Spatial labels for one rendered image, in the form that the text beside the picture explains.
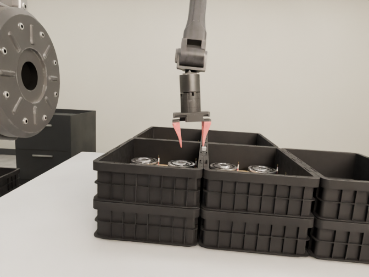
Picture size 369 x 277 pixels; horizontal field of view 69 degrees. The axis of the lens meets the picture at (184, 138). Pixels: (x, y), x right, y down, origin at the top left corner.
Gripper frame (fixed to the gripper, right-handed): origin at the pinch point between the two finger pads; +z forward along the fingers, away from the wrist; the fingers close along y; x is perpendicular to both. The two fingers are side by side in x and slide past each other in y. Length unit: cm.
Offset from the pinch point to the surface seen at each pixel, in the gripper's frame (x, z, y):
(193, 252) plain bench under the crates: 9.0, 28.3, 1.4
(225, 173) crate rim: 9.9, 6.6, -7.9
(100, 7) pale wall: -339, -152, 107
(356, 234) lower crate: 12.3, 24.0, -41.4
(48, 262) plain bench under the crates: 14.9, 25.1, 36.8
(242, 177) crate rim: 10.4, 7.6, -12.0
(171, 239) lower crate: 7.3, 25.2, 7.0
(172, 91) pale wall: -338, -27, 7
